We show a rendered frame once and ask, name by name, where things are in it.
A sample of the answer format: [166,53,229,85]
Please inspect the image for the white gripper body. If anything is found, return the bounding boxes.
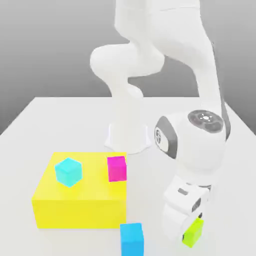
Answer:
[162,201,202,244]

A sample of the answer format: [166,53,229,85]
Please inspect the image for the small lime green cube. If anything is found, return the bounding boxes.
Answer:
[181,217,205,249]

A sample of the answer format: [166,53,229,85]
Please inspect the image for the small blue cube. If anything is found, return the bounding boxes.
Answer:
[119,222,145,256]

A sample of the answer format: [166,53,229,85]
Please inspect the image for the small magenta cube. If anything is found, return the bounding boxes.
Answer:
[106,155,128,183]

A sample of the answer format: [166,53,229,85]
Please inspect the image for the small cyan cube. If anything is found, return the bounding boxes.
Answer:
[54,157,84,188]

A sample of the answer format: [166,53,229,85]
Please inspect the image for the large yellow box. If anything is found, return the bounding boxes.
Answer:
[31,151,128,230]

